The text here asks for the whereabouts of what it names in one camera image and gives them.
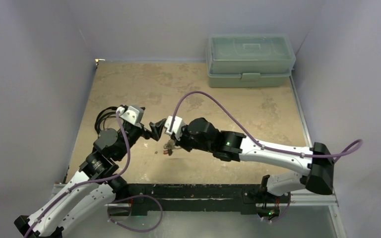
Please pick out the green plastic storage box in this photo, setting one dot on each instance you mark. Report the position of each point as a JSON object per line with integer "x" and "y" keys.
{"x": 249, "y": 60}

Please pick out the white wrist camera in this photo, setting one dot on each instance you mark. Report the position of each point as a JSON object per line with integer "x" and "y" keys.
{"x": 131, "y": 114}
{"x": 173, "y": 126}

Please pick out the silver foot-shaped keyring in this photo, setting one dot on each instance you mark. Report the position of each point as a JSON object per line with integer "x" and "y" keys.
{"x": 169, "y": 147}

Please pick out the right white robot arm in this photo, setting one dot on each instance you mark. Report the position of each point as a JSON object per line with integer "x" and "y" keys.
{"x": 309, "y": 168}

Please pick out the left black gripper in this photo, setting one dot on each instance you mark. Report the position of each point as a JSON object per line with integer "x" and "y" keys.
{"x": 156, "y": 130}

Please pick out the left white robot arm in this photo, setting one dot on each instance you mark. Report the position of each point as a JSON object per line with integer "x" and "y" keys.
{"x": 94, "y": 185}

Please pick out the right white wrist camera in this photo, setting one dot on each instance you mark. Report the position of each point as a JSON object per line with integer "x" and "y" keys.
{"x": 173, "y": 126}

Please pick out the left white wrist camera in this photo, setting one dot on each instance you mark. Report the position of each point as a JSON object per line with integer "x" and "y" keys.
{"x": 131, "y": 114}

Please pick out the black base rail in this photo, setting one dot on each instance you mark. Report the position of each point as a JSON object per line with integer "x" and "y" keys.
{"x": 247, "y": 199}

